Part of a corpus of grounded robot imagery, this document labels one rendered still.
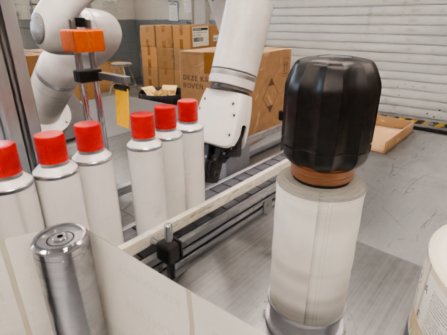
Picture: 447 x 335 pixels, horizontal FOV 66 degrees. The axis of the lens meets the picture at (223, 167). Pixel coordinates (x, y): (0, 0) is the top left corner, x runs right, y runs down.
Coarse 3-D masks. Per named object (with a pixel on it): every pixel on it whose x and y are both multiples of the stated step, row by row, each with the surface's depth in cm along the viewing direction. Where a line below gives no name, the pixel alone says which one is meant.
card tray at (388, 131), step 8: (376, 120) 133; (384, 120) 131; (392, 120) 129; (400, 120) 127; (408, 120) 125; (376, 128) 128; (384, 128) 128; (392, 128) 128; (400, 128) 128; (408, 128) 120; (376, 136) 120; (384, 136) 120; (392, 136) 108; (400, 136) 115; (376, 144) 112; (384, 144) 112; (392, 144) 110; (384, 152) 105
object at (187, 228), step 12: (276, 156) 90; (252, 168) 82; (264, 168) 82; (228, 180) 76; (240, 180) 77; (216, 192) 71; (252, 192) 71; (228, 204) 66; (204, 216) 62; (216, 216) 63; (132, 228) 59; (192, 228) 59; (144, 252) 53
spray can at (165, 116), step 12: (156, 108) 52; (168, 108) 52; (156, 120) 53; (168, 120) 52; (156, 132) 53; (168, 132) 53; (180, 132) 55; (168, 144) 53; (180, 144) 54; (168, 156) 54; (180, 156) 55; (168, 168) 54; (180, 168) 56; (168, 180) 55; (180, 180) 56; (168, 192) 56; (180, 192) 57; (168, 204) 57; (180, 204) 58; (168, 216) 58
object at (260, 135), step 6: (276, 126) 86; (258, 132) 81; (264, 132) 82; (270, 132) 84; (276, 132) 86; (252, 138) 79; (258, 138) 80; (246, 144) 77; (222, 150) 72; (120, 186) 55; (126, 186) 55; (120, 192) 55; (126, 192) 56
